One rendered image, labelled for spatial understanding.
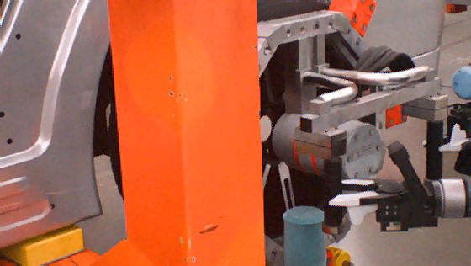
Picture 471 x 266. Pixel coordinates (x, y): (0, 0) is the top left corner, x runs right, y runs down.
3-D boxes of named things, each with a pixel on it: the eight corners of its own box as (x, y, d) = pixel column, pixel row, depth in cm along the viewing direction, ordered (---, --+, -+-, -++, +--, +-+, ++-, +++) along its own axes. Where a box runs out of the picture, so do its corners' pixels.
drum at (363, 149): (310, 157, 197) (309, 99, 193) (384, 177, 182) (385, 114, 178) (268, 172, 188) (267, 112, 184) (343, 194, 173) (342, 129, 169)
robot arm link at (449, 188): (466, 186, 156) (456, 172, 164) (441, 187, 156) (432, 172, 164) (464, 224, 158) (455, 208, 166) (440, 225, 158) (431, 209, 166)
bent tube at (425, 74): (363, 69, 195) (363, 23, 192) (434, 80, 181) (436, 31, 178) (312, 83, 183) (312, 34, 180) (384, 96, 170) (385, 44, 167)
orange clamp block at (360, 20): (338, 34, 198) (352, 1, 199) (365, 38, 192) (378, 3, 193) (322, 21, 193) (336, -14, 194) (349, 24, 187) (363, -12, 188)
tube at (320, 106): (305, 85, 182) (304, 36, 179) (378, 98, 168) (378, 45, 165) (247, 101, 171) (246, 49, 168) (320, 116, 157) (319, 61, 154)
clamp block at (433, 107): (413, 110, 188) (413, 87, 187) (447, 117, 182) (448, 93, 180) (399, 114, 185) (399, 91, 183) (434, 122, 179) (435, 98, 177)
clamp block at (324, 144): (311, 146, 166) (311, 119, 165) (347, 154, 160) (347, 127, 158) (293, 151, 163) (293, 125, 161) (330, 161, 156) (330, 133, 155)
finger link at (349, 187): (325, 210, 166) (372, 215, 163) (325, 182, 165) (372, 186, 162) (330, 204, 169) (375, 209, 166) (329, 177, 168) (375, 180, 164)
